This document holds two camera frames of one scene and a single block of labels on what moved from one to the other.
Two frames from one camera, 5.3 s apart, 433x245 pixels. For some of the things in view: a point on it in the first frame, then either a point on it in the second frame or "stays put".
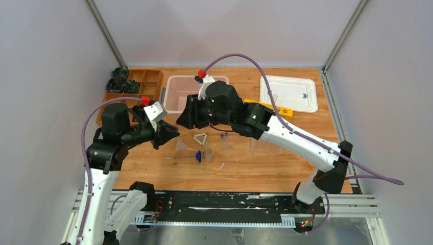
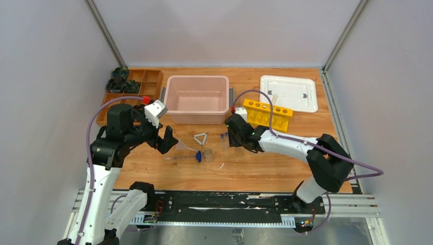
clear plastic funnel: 181,145 stays put
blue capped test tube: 226,136 stays put
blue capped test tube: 222,137 stays put
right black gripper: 190,118 → 232,141
